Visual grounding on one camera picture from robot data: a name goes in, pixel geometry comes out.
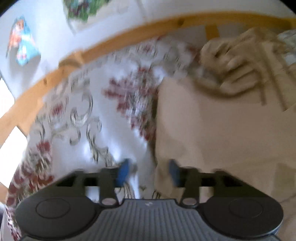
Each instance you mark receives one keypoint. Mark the green cartoon wall poster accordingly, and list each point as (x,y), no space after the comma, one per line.
(82,10)

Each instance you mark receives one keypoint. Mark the wooden bed frame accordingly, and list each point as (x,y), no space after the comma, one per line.
(22,113)

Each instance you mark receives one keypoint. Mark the beige large garment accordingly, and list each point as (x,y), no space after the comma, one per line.
(234,111)

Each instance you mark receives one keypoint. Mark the floral white bed cover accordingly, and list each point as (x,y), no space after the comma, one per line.
(97,117)

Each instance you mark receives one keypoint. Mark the blue red wall sticker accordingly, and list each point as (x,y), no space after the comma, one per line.
(22,40)

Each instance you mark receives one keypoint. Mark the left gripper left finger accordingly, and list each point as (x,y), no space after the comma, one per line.
(106,179)

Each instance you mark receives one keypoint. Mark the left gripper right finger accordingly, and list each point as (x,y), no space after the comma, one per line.
(192,179)

